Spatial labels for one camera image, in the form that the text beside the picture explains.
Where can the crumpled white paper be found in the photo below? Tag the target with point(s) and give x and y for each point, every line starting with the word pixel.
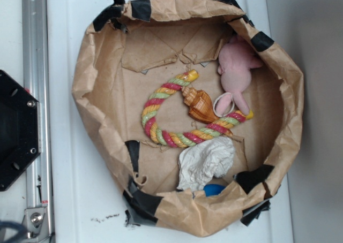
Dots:
pixel 200 163

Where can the brown seashell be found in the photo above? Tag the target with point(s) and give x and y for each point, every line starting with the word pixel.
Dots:
pixel 201 109

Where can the brown paper bag bin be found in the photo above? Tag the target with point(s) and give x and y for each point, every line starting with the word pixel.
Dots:
pixel 129 51

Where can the blue ball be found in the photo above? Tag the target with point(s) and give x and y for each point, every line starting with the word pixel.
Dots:
pixel 213 189

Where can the pink plush bunny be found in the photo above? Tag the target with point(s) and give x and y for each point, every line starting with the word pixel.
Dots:
pixel 236 60

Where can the multicolour twisted rope toy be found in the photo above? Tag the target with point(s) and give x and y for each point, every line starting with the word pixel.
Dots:
pixel 185 139

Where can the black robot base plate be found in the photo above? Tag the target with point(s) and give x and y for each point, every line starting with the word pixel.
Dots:
pixel 19 130

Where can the aluminium rail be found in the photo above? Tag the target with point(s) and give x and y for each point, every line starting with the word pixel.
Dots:
pixel 36 80

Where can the metal corner bracket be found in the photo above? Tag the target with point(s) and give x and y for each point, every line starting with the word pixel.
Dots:
pixel 36 223

